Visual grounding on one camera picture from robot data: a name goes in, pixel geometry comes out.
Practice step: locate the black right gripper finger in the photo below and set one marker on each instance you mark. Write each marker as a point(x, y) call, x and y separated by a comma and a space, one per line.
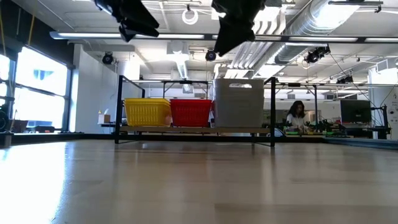
point(233, 34)

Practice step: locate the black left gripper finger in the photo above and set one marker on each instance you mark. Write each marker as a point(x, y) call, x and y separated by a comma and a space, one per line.
point(143, 25)
point(127, 33)

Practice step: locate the large grey plastic bin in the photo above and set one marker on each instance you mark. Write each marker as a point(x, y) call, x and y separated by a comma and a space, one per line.
point(239, 109)

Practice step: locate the yellow slotted plastic basket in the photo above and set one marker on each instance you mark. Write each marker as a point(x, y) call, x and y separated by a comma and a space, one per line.
point(147, 113)

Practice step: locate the red slotted plastic basket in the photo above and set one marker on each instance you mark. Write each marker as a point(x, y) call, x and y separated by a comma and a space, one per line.
point(191, 113)

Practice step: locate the long linear ceiling light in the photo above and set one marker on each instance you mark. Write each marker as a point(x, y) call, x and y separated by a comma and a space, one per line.
point(174, 36)

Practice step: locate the black ceiling-mounted device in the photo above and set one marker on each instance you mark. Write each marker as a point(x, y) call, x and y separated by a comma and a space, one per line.
point(345, 80)
point(317, 54)

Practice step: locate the small pale box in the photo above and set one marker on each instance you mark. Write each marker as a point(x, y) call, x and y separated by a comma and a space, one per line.
point(104, 119)

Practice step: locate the large window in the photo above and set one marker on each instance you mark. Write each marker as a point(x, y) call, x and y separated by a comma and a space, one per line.
point(40, 93)

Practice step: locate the person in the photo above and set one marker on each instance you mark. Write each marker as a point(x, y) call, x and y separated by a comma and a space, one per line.
point(297, 119)

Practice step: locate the black track light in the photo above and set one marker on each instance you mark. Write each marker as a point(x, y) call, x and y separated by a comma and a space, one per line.
point(354, 2)

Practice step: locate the black computer monitor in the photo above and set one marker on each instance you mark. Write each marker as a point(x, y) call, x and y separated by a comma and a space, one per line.
point(356, 111)

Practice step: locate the round black ceiling camera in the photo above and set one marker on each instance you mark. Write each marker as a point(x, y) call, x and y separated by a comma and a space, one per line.
point(211, 55)
point(107, 58)

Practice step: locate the silver ventilation duct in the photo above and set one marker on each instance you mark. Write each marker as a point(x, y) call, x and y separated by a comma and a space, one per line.
point(311, 25)

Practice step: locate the black metal frame table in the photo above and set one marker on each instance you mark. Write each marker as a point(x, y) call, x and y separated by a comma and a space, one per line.
point(192, 130)

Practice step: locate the black aluminium rig frame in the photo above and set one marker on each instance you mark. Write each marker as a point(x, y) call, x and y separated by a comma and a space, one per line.
point(62, 137)

